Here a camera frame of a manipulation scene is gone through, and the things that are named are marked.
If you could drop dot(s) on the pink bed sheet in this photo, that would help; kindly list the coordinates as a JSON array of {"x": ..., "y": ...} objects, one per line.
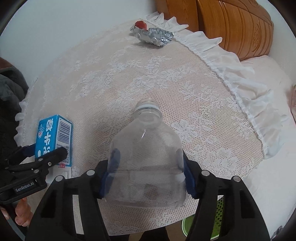
[{"x": 272, "y": 182}]

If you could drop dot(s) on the person's left hand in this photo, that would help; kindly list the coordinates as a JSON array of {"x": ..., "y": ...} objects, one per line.
[{"x": 23, "y": 213}]

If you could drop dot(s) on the pink lace table cover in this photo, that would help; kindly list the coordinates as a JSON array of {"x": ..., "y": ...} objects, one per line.
[{"x": 224, "y": 118}]

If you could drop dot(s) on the clear plastic bottle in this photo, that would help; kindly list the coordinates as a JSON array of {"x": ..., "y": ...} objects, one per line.
[{"x": 145, "y": 165}]

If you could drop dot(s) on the blue white milk carton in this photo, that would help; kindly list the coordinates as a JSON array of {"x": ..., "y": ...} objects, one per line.
[{"x": 52, "y": 133}]

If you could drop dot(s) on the red bottle cap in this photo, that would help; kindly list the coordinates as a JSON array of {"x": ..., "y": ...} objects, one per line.
[{"x": 141, "y": 25}]

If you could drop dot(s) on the grey quilted jacket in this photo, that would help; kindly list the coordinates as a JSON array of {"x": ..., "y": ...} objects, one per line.
[{"x": 14, "y": 87}]

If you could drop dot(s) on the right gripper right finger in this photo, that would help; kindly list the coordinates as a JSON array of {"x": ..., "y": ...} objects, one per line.
[{"x": 226, "y": 210}]

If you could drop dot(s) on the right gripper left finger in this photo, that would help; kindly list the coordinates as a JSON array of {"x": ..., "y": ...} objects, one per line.
[{"x": 69, "y": 210}]

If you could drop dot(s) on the green trash basket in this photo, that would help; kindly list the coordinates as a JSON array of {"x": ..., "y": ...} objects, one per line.
[{"x": 207, "y": 221}]

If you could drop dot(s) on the wooden headboard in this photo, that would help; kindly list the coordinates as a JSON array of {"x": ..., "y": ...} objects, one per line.
[{"x": 245, "y": 26}]

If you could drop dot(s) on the silver foil wrapper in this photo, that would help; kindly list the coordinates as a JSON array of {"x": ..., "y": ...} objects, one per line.
[{"x": 155, "y": 36}]

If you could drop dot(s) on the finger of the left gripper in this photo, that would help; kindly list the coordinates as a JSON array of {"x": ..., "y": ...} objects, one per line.
[
  {"x": 21, "y": 153},
  {"x": 44, "y": 162}
]

